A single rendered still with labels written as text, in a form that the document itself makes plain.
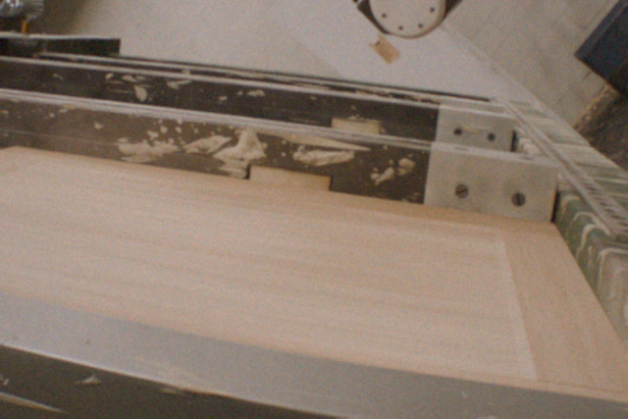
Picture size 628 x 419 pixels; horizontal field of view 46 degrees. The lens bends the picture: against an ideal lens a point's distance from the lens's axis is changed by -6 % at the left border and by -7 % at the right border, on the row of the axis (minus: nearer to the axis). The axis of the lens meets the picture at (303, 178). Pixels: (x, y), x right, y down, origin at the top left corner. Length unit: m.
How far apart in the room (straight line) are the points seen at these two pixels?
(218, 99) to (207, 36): 5.00
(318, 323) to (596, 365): 0.15
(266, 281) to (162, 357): 0.19
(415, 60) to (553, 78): 1.68
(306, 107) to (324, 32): 3.31
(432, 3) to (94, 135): 0.37
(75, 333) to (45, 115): 0.54
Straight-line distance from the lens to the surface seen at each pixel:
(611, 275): 0.51
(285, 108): 1.29
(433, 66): 4.49
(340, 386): 0.30
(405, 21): 0.78
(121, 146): 0.80
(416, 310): 0.46
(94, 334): 0.32
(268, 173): 0.76
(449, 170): 0.74
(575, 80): 5.92
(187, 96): 1.33
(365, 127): 1.27
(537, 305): 0.49
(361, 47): 4.54
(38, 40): 1.76
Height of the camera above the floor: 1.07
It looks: 2 degrees up
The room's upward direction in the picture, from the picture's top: 51 degrees counter-clockwise
